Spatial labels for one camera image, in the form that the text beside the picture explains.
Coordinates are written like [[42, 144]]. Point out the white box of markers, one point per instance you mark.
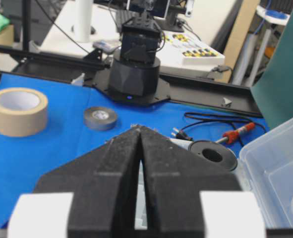
[[185, 49]]

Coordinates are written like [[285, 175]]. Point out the blue table mat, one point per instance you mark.
[[66, 137]]

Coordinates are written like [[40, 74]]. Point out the black filament spool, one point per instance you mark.
[[216, 153]]

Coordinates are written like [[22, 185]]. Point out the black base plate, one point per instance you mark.
[[101, 83]]

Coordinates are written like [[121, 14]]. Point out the grey tape roll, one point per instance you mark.
[[100, 118]]

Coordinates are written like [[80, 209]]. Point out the beige masking tape roll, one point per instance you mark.
[[23, 112]]

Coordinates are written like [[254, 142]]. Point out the white pole stand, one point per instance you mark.
[[82, 27]]

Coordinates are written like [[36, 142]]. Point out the clear plastic storage box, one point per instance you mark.
[[266, 166]]

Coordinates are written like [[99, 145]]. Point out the green cutting mat board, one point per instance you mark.
[[273, 93]]

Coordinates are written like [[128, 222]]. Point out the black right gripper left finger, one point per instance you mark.
[[82, 198]]

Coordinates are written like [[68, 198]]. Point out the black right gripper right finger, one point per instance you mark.
[[173, 179]]

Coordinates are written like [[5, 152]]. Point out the black aluminium frame rail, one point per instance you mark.
[[205, 93]]

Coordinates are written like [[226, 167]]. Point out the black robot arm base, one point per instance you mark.
[[135, 68]]

